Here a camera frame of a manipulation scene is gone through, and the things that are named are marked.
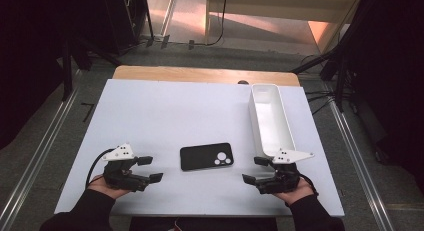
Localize black floor cables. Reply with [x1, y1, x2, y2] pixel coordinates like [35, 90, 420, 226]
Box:
[304, 89, 338, 116]

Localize black metal stand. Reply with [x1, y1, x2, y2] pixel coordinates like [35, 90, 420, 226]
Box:
[60, 37, 123, 102]

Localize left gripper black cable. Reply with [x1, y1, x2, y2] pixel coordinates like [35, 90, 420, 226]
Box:
[85, 148, 116, 189]

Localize black tripod stand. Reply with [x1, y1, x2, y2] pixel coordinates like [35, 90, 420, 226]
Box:
[290, 0, 371, 113]

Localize person's right hand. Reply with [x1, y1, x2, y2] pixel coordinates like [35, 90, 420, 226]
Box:
[273, 177, 315, 206]

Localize white board mat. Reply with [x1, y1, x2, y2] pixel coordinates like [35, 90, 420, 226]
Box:
[54, 78, 345, 218]

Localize hanging black cable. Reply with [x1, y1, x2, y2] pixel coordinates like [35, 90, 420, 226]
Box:
[191, 0, 229, 48]

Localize long white plastic bin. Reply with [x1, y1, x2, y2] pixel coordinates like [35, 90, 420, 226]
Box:
[248, 83, 297, 159]

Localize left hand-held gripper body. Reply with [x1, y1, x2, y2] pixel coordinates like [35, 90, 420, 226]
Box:
[101, 143, 152, 193]

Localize metal floor rail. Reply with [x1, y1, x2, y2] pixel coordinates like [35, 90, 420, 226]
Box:
[0, 87, 82, 230]
[328, 100, 396, 231]

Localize person's left hand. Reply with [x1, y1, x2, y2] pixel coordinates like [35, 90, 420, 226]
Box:
[87, 174, 133, 200]

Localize black curtain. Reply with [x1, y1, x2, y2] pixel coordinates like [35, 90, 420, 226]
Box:
[346, 0, 424, 192]
[0, 0, 104, 150]

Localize wooden table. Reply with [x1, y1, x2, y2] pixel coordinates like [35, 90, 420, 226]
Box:
[112, 65, 301, 88]

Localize black phone case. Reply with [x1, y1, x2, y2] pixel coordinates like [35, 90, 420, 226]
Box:
[179, 142, 235, 172]

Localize dark equipment cabinet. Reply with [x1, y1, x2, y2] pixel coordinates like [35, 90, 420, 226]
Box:
[96, 0, 149, 56]

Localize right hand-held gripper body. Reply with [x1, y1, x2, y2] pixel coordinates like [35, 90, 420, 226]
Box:
[254, 148, 315, 195]

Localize person's black clothed torso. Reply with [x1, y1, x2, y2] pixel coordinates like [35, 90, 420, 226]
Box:
[129, 216, 278, 231]

